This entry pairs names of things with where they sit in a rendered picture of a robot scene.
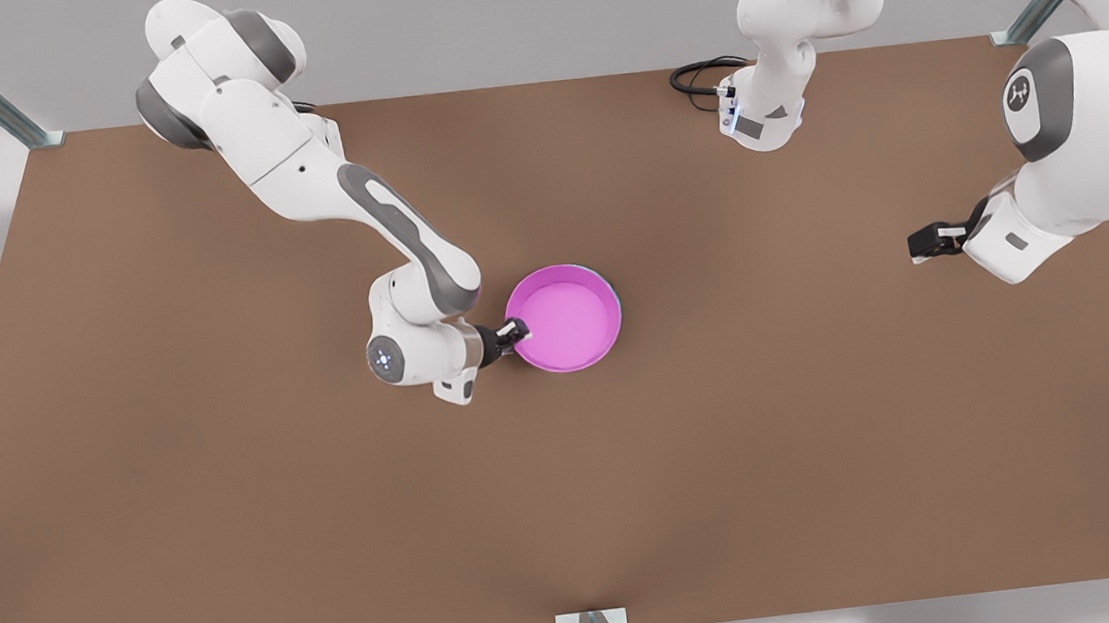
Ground pink plate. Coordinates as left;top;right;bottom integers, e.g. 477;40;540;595
501;260;627;378

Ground black cable loop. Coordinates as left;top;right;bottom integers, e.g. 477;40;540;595
668;55;756;117

